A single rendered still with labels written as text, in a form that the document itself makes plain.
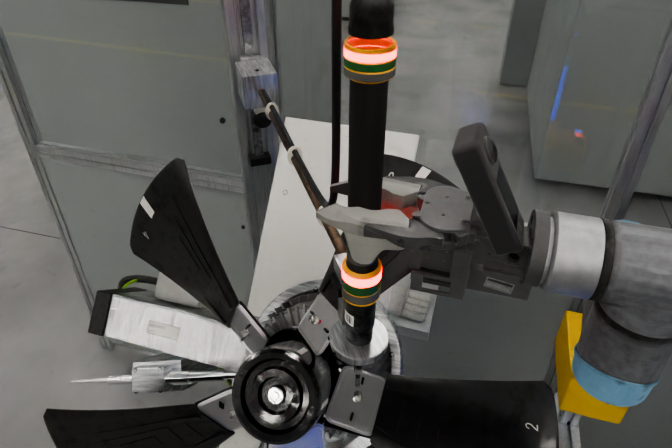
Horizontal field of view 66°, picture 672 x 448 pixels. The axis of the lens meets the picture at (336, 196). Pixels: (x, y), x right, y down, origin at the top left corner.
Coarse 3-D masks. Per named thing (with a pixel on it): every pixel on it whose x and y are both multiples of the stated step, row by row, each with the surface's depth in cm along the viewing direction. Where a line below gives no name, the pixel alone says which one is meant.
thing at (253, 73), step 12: (240, 60) 107; (252, 60) 107; (264, 60) 107; (240, 72) 101; (252, 72) 101; (264, 72) 101; (240, 84) 103; (252, 84) 101; (264, 84) 102; (276, 84) 102; (240, 96) 107; (252, 96) 102; (276, 96) 104; (252, 108) 104
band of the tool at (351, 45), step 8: (344, 40) 42; (352, 40) 43; (360, 40) 44; (368, 40) 44; (376, 40) 44; (384, 40) 43; (392, 40) 42; (352, 48) 40; (360, 48) 44; (368, 48) 44; (376, 48) 44; (384, 48) 40; (392, 48) 40; (344, 56) 42; (368, 64) 40; (376, 64) 40; (360, 72) 41; (384, 72) 41; (352, 80) 42
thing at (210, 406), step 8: (224, 392) 70; (208, 400) 70; (216, 400) 70; (224, 400) 71; (200, 408) 70; (208, 408) 71; (216, 408) 71; (224, 408) 72; (232, 408) 72; (216, 416) 73; (224, 416) 73; (224, 424) 74; (232, 424) 75; (240, 424) 75
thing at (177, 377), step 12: (168, 372) 83; (180, 372) 82; (192, 372) 82; (204, 372) 81; (216, 372) 81; (228, 372) 81; (108, 384) 85; (120, 384) 85; (168, 384) 82; (180, 384) 82
